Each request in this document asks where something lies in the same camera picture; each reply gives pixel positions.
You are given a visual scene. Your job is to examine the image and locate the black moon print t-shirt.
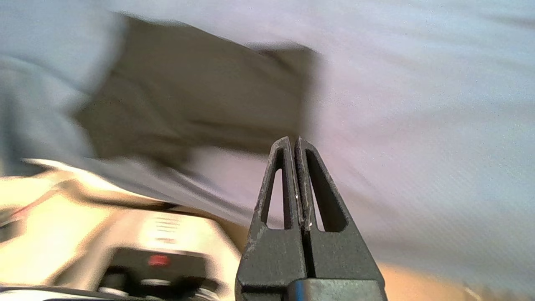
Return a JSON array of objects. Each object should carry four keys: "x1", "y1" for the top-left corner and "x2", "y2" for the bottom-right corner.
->
[{"x1": 75, "y1": 15, "x2": 321, "y2": 168}]

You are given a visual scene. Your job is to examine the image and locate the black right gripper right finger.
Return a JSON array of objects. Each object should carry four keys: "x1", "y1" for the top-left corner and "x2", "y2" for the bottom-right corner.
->
[{"x1": 295, "y1": 137, "x2": 385, "y2": 289}]

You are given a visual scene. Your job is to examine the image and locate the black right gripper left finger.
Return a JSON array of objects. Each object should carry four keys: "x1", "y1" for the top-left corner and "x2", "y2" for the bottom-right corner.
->
[{"x1": 235, "y1": 136, "x2": 308, "y2": 300}]

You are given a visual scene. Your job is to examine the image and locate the blue bed sheet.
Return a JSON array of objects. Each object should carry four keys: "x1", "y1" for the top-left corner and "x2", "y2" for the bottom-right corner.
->
[{"x1": 0, "y1": 0, "x2": 535, "y2": 293}]

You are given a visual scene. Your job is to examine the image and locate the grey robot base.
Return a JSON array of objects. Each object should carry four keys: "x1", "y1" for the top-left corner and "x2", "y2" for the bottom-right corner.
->
[{"x1": 50, "y1": 209, "x2": 241, "y2": 301}]

